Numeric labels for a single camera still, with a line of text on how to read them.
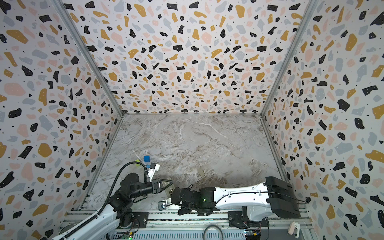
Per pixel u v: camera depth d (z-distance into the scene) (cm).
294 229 71
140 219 74
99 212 54
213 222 75
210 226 70
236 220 73
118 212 58
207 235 65
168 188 73
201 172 90
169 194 73
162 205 58
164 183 73
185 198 52
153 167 73
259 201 43
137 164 73
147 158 97
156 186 69
